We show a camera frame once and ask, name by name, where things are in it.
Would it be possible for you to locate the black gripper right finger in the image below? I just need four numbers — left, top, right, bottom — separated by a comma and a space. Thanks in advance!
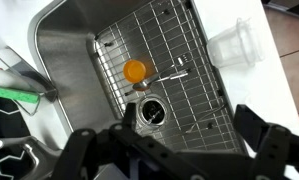
233, 104, 299, 180

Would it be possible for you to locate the metal sink grid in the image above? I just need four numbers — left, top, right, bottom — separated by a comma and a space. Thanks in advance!
88, 0, 247, 154

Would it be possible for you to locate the steel gooseneck faucet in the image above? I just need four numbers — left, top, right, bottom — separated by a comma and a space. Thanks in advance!
0, 134, 63, 180

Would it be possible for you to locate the metal fork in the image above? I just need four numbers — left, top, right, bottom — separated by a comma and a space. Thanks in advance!
123, 54, 193, 98

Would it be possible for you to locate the sink drain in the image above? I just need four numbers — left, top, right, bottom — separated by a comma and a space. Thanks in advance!
135, 95, 168, 127

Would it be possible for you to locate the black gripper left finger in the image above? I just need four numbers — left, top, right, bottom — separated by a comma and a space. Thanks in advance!
50, 102, 207, 180

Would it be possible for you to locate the small metal spoon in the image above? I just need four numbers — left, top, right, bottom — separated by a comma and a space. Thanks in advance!
132, 68, 192, 92

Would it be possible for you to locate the clear sponge holder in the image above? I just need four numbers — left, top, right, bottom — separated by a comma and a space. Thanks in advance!
0, 44, 58, 117

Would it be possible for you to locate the orange plastic cup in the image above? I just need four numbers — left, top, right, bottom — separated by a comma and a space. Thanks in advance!
122, 59, 157, 84

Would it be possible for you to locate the clear plastic container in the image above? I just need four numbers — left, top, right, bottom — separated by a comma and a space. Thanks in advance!
206, 18, 267, 69

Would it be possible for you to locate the green sponge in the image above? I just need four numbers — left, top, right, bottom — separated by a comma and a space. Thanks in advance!
0, 85, 41, 105

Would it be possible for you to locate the stainless steel sink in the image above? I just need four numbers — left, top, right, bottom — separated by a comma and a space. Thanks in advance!
27, 0, 253, 158

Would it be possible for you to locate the white scrub sponge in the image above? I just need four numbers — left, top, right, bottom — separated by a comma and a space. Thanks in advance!
0, 68, 23, 89

